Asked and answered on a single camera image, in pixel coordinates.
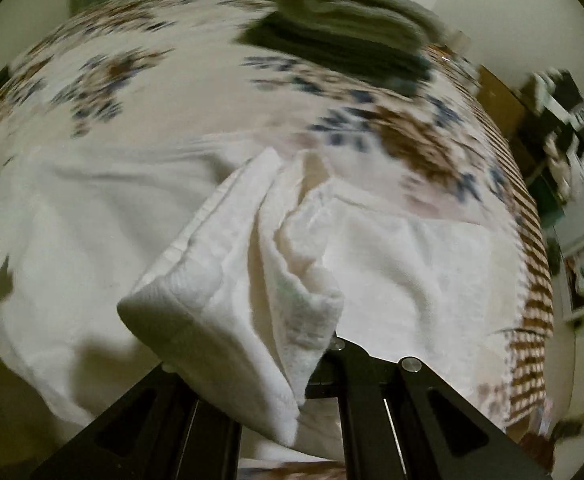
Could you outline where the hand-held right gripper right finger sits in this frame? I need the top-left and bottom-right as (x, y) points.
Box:
(304, 337), (553, 480)

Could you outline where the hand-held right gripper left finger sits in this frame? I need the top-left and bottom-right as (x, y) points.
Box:
(31, 361), (243, 480)

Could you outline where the white towel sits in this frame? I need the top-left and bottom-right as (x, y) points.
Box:
(0, 147), (528, 462)

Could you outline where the floral bedsheet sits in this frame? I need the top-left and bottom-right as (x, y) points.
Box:
(0, 0), (556, 480)

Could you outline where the brown cardboard box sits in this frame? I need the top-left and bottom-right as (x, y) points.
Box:
(476, 66), (526, 133)

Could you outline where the folded dark garment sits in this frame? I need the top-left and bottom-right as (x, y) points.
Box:
(236, 12), (433, 92)

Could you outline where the cluttered shelf unit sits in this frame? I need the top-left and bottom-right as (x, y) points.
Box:
(519, 67), (584, 321)

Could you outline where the folded light green garment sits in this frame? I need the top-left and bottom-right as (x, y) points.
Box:
(271, 0), (445, 55)

